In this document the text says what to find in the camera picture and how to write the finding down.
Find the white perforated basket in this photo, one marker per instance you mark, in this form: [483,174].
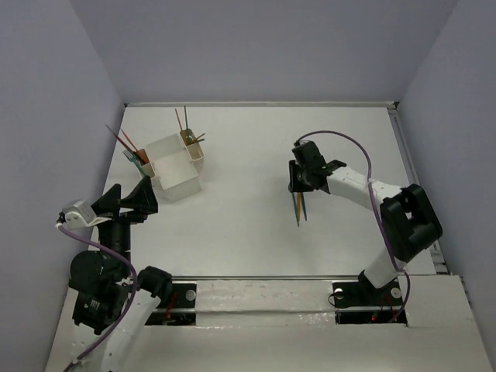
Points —
[174,175]

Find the orange chopstick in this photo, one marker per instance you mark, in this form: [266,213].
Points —
[178,120]
[198,139]

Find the blue round spoon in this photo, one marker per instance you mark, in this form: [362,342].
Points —
[303,206]

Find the orange plastic spoon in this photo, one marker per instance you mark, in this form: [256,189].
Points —
[298,208]

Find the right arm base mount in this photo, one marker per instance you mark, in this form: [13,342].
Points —
[355,306]

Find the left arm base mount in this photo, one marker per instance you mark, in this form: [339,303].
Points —
[178,309]

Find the teal plastic fork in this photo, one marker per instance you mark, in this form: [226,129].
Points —
[132,158]

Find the steel knife black handle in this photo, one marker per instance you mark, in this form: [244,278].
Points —
[125,145]

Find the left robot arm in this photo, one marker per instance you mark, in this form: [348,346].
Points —
[114,299]

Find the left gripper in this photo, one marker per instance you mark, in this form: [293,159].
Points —
[126,215]

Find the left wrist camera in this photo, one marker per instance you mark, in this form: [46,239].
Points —
[79,214]

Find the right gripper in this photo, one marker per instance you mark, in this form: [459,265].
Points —
[294,185]

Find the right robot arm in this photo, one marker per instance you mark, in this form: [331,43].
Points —
[404,215]

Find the cream right side caddy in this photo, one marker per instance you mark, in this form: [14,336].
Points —
[195,151]

